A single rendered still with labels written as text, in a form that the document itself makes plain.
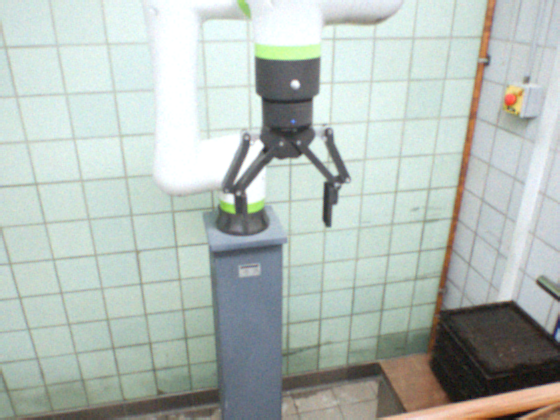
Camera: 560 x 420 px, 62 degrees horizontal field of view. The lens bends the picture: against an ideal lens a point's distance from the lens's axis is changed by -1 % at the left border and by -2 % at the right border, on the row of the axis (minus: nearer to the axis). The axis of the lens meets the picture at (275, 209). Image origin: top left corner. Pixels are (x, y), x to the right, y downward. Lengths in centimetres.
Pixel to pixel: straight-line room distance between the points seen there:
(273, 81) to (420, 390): 132
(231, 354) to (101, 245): 73
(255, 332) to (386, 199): 90
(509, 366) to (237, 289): 79
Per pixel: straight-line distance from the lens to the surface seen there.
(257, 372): 152
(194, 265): 196
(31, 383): 236
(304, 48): 64
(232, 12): 107
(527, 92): 176
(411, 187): 207
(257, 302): 135
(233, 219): 125
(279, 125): 67
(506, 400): 88
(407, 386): 175
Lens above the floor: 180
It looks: 25 degrees down
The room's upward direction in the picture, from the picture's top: straight up
